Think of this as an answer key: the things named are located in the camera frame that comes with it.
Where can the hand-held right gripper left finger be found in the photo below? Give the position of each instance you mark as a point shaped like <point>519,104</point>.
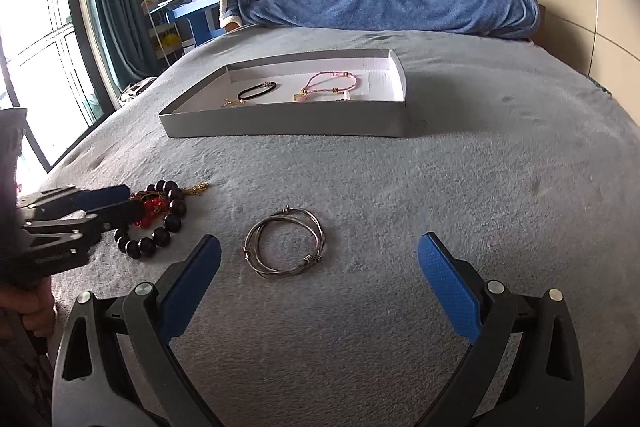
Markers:
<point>192,287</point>

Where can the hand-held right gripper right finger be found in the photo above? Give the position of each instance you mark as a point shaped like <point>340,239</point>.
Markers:
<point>450,284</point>

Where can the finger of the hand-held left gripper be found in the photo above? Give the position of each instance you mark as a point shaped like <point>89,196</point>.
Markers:
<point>122,212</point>
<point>107,195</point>

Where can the grey cardboard box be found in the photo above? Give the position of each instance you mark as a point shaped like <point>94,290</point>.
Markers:
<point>280,122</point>

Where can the person's left hand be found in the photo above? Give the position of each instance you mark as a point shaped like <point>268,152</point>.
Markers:
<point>30,309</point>

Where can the grey bed blanket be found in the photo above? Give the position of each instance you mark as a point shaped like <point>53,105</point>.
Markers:
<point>450,187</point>

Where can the window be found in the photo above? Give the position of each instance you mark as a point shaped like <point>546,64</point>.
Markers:
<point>40,47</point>

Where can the yellow toy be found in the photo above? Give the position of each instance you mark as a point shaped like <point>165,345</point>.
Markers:
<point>171,42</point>

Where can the white shelf rack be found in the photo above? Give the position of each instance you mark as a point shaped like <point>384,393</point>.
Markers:
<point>157,22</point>

